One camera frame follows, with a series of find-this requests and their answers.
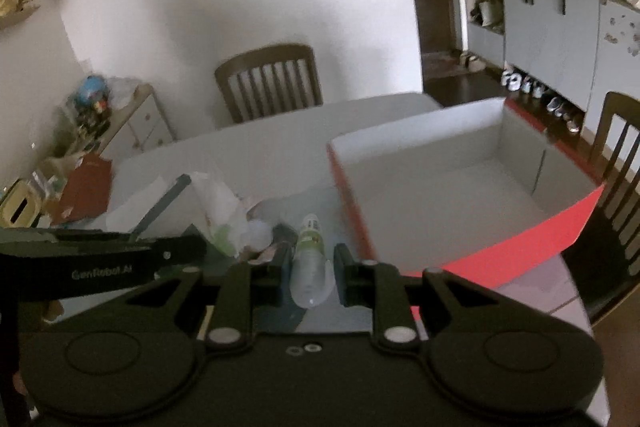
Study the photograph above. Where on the blue round toy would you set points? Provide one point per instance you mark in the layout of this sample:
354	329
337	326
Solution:
91	91

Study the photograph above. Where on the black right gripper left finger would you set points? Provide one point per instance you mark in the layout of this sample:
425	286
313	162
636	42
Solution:
253	297

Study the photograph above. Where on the white drawer cabinet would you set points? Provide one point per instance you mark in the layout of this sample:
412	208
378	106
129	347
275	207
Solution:
135	129

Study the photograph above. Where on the clear plastic spray bottle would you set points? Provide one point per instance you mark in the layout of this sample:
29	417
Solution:
312	275

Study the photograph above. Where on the grey wall cupboard unit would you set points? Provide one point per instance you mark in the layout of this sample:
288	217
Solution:
566	53

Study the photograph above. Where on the red paper bag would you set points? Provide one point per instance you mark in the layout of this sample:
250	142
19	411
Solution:
87	191

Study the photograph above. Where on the dark wooden chair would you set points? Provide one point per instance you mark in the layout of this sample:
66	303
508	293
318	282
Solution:
604	261
269	81

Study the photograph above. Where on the dark wooden chair right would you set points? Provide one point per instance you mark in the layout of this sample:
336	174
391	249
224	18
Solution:
604	261

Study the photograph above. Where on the dark wooden chair far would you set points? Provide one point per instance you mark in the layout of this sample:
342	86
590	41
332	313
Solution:
269	81

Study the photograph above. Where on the red white cardboard box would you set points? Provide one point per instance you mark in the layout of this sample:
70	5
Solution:
478	190

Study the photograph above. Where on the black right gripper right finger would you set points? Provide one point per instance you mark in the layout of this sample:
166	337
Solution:
380	288

